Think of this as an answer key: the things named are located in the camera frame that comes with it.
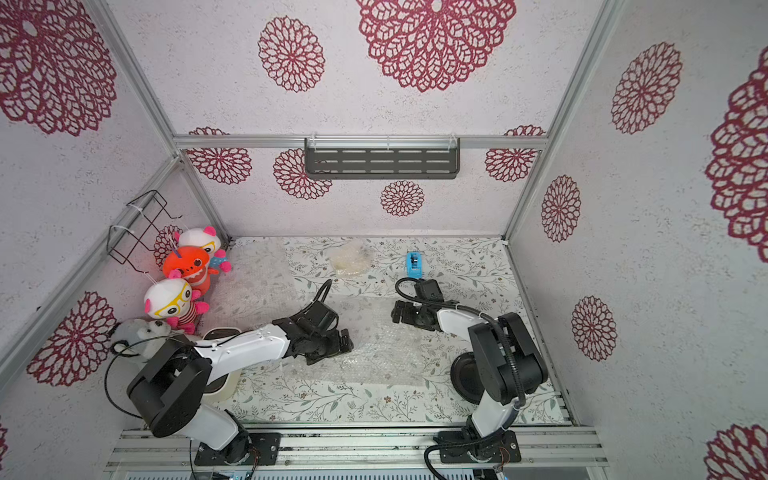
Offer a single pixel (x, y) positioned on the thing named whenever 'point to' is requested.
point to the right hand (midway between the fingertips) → (403, 311)
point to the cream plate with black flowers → (350, 258)
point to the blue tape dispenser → (414, 264)
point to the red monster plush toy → (189, 263)
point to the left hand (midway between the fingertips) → (341, 350)
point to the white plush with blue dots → (208, 240)
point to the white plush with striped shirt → (172, 299)
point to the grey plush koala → (138, 338)
